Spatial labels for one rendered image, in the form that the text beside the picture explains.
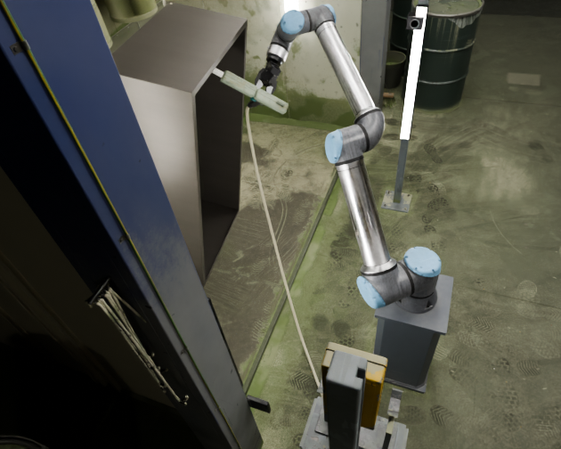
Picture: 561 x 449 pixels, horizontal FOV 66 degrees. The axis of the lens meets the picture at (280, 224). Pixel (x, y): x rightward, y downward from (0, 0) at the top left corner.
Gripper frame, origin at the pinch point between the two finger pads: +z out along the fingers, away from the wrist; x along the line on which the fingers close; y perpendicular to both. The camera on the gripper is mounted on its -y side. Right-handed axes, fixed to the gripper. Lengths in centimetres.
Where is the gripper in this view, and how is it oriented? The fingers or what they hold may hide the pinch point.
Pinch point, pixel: (258, 100)
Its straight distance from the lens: 197.0
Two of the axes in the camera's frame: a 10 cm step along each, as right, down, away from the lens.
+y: -3.5, -0.9, 9.3
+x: -8.6, -3.7, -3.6
